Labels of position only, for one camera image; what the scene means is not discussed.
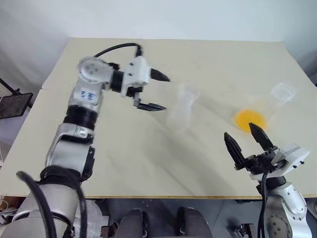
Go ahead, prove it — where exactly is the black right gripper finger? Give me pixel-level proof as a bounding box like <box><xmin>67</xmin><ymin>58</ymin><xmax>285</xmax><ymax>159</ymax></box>
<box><xmin>248</xmin><ymin>121</ymin><xmax>274</xmax><ymax>151</ymax></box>
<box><xmin>223</xmin><ymin>131</ymin><xmax>245</xmax><ymax>165</ymax></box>

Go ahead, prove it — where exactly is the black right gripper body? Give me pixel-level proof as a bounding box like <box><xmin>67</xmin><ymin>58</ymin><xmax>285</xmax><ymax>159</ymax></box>
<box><xmin>234</xmin><ymin>145</ymin><xmax>286</xmax><ymax>176</ymax></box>

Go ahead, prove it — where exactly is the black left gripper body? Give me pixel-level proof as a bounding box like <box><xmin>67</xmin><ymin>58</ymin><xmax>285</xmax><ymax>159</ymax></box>
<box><xmin>126</xmin><ymin>85</ymin><xmax>145</xmax><ymax>108</ymax></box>

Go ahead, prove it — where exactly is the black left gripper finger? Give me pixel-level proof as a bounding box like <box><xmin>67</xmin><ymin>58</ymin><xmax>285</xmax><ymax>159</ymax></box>
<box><xmin>150</xmin><ymin>67</ymin><xmax>171</xmax><ymax>83</ymax></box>
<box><xmin>135</xmin><ymin>99</ymin><xmax>167</xmax><ymax>112</ymax></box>

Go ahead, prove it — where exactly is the clear cup with orange liquid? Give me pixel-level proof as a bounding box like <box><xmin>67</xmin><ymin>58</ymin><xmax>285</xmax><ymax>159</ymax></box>
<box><xmin>232</xmin><ymin>81</ymin><xmax>298</xmax><ymax>133</ymax></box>

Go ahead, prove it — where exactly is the dark rounded shape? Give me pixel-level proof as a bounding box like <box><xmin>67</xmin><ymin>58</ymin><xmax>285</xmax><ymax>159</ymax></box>
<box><xmin>116</xmin><ymin>207</ymin><xmax>150</xmax><ymax>238</ymax></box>

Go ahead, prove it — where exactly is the black panel on stand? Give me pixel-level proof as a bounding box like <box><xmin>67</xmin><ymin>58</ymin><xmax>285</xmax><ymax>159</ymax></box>
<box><xmin>0</xmin><ymin>77</ymin><xmax>34</xmax><ymax>121</ymax></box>

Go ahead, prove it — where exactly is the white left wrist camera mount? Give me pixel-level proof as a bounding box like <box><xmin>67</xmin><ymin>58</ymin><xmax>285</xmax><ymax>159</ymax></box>
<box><xmin>120</xmin><ymin>56</ymin><xmax>152</xmax><ymax>97</ymax></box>

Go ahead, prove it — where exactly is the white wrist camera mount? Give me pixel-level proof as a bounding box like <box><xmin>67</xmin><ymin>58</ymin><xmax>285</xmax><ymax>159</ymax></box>
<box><xmin>249</xmin><ymin>143</ymin><xmax>311</xmax><ymax>180</ymax></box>
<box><xmin>120</xmin><ymin>56</ymin><xmax>152</xmax><ymax>97</ymax></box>

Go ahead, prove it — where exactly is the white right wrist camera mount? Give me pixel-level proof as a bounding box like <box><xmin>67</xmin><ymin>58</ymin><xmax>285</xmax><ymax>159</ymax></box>
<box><xmin>249</xmin><ymin>143</ymin><xmax>311</xmax><ymax>180</ymax></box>

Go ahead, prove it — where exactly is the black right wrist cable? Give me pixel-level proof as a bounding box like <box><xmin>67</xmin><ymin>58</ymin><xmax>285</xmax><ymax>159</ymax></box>
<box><xmin>257</xmin><ymin>171</ymin><xmax>270</xmax><ymax>238</ymax></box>

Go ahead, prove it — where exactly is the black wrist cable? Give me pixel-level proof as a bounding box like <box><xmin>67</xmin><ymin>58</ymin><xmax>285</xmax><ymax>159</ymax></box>
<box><xmin>257</xmin><ymin>171</ymin><xmax>270</xmax><ymax>238</ymax></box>
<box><xmin>94</xmin><ymin>43</ymin><xmax>146</xmax><ymax>59</ymax></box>

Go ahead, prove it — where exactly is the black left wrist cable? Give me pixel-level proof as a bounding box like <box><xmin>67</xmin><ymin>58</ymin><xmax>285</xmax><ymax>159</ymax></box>
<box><xmin>94</xmin><ymin>43</ymin><xmax>146</xmax><ymax>59</ymax></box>

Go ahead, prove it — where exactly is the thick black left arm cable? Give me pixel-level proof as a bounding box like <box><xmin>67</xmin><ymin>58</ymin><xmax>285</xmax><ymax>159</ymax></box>
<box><xmin>16</xmin><ymin>170</ymin><xmax>89</xmax><ymax>238</ymax></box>

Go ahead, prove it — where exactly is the white cable bundle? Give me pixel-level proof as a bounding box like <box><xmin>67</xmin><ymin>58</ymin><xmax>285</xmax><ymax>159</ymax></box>
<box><xmin>0</xmin><ymin>192</ymin><xmax>19</xmax><ymax>224</ymax></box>

